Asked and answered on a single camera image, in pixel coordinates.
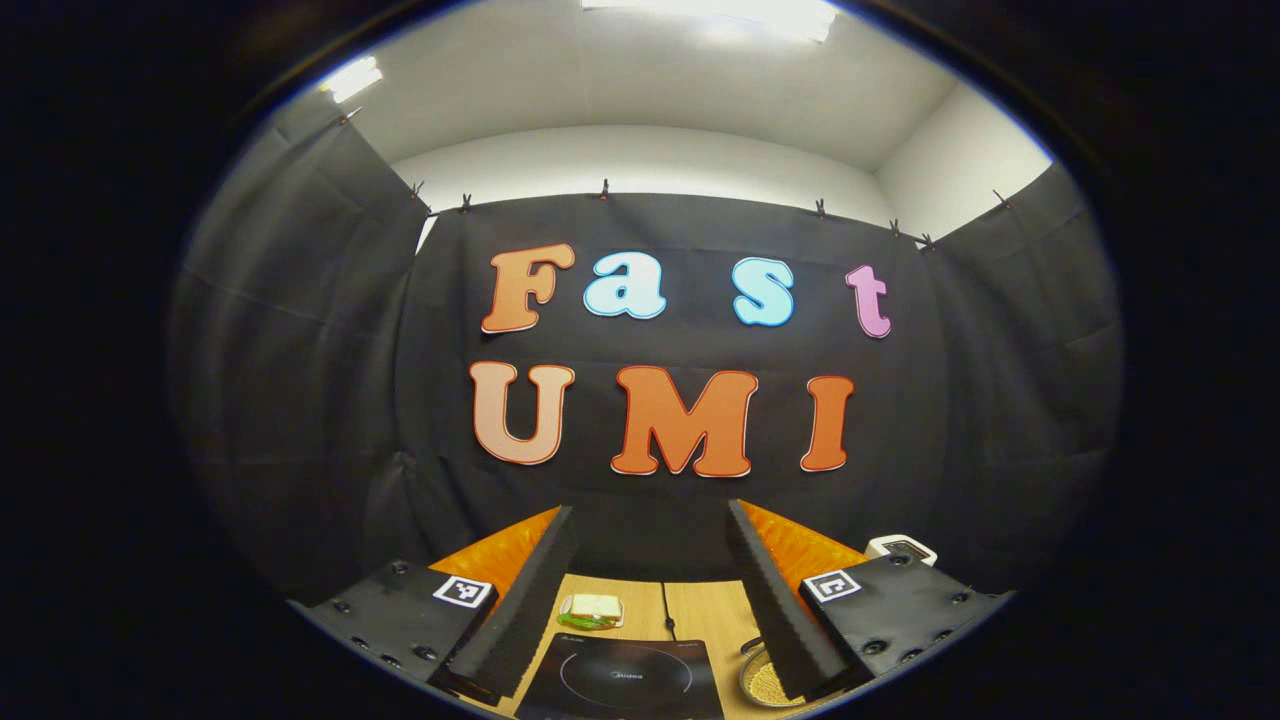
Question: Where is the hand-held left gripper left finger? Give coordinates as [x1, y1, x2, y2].
[290, 505, 579, 706]

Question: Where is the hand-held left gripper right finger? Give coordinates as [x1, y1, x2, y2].
[725, 498, 1011, 701]

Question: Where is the steel pot with soybeans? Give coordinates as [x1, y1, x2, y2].
[738, 640, 806, 709]

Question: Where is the black induction cooktop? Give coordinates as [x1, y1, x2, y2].
[515, 632, 726, 720]

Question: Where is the sandwich on white plate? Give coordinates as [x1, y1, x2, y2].
[558, 594, 625, 631]

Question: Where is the white toaster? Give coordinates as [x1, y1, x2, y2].
[865, 535, 939, 568]

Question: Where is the small ceiling light panel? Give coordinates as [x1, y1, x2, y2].
[320, 56, 384, 104]

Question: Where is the large ceiling light panel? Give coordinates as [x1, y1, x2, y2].
[582, 0, 839, 43]

